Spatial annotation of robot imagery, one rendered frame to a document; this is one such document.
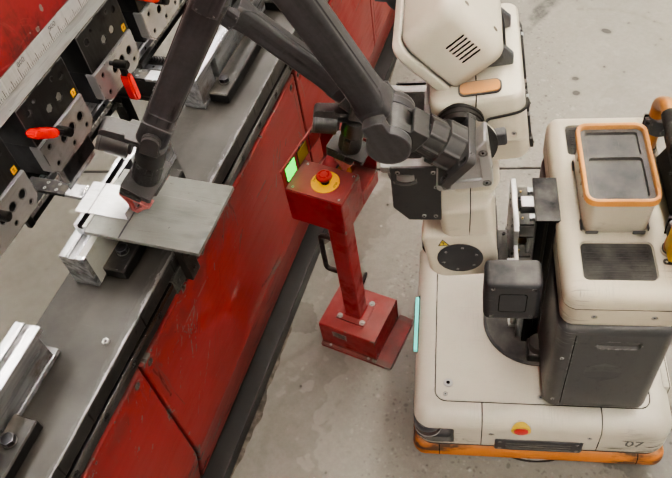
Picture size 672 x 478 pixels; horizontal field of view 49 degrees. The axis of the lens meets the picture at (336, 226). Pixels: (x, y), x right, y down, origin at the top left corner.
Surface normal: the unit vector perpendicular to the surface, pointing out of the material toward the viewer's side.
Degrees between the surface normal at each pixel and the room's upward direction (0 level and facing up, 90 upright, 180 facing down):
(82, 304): 0
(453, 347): 0
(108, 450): 90
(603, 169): 0
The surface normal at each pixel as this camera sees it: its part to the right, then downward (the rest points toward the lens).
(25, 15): 0.95, 0.16
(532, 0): -0.12, -0.63
